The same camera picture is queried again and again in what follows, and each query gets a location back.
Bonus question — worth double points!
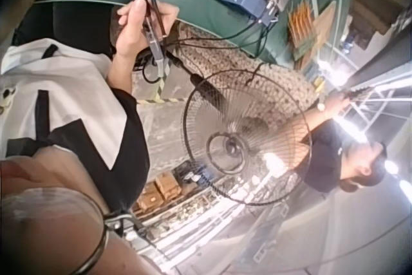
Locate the person's right hand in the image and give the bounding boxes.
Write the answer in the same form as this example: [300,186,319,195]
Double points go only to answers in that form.
[113,0,180,61]

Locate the black soldering iron with feeder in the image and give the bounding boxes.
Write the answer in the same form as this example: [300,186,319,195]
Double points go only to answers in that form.
[126,0,171,78]

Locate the person's legs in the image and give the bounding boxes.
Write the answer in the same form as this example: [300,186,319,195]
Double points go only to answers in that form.
[14,0,117,55]

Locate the green table mat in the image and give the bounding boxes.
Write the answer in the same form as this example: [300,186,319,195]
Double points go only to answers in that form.
[33,0,355,71]

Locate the stack of wooden pallets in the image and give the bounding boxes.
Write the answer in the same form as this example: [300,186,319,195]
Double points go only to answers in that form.
[133,170,186,216]

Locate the brown patterned cloth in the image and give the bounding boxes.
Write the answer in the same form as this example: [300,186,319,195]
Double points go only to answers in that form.
[167,21,326,134]

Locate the tray of orange parts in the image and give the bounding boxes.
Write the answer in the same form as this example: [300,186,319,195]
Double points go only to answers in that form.
[286,0,318,62]

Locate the brown cardboard sheet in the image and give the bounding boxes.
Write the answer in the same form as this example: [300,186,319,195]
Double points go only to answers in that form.
[312,1,337,51]

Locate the shelf with brown cartons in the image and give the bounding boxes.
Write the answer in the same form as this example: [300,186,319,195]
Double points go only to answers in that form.
[339,0,412,55]

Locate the black soldering iron cable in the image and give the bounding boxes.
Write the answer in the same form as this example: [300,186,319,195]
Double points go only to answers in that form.
[136,38,230,108]

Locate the black station cable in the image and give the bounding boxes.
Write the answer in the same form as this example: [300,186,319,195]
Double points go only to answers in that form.
[175,14,279,60]

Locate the black wire-guard fan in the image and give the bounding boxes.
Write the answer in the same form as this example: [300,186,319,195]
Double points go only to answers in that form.
[180,68,314,207]

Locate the white metal frame rack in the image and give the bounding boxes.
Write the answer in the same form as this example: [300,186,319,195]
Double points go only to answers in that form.
[334,75,412,147]

